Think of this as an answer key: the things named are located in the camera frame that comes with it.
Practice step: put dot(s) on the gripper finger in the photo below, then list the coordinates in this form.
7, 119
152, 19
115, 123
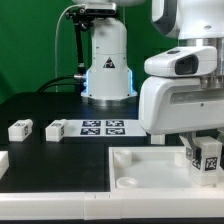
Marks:
187, 139

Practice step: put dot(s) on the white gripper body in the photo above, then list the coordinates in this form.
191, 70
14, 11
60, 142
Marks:
168, 106

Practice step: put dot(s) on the white square tabletop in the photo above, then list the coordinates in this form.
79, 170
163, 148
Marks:
141, 168

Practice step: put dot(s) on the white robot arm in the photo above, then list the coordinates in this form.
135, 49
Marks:
191, 22

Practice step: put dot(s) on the white marker sheet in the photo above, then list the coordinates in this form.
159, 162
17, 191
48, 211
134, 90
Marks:
104, 128

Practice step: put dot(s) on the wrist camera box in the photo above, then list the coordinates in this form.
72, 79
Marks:
183, 62

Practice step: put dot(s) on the grey base camera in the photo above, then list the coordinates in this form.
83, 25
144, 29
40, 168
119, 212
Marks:
100, 8

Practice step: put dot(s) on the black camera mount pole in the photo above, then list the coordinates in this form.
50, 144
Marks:
80, 40

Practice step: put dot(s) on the white front fence rail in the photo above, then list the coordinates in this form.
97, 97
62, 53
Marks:
205, 203

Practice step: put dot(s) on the white left fence rail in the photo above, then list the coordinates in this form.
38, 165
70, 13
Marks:
4, 163

